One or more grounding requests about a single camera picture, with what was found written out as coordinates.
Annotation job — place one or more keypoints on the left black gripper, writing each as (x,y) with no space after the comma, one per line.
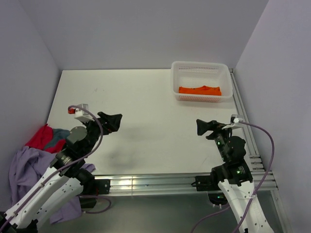
(112,122)

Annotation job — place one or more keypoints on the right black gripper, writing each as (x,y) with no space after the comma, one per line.
(202,126)

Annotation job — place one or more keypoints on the orange t shirt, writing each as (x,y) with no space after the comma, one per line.
(203,90)

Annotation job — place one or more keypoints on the white perforated plastic basket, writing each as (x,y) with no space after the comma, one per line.
(197,74)

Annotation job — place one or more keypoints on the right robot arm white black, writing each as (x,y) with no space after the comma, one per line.
(233,177)

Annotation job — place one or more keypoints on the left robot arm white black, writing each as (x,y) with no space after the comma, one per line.
(65,177)

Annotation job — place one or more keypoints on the teal blue t shirt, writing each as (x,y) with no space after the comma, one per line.
(58,139)

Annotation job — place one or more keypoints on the red t shirt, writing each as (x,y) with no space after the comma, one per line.
(41,138)

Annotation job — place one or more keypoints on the lavender t shirt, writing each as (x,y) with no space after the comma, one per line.
(27,167)

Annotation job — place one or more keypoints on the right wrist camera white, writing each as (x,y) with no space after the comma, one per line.
(235,122)

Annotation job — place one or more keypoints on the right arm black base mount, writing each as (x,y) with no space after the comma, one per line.
(208,183)

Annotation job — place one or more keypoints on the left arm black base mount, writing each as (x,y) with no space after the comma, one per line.
(96,191)

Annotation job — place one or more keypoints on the aluminium front rail frame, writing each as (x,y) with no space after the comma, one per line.
(178,184)

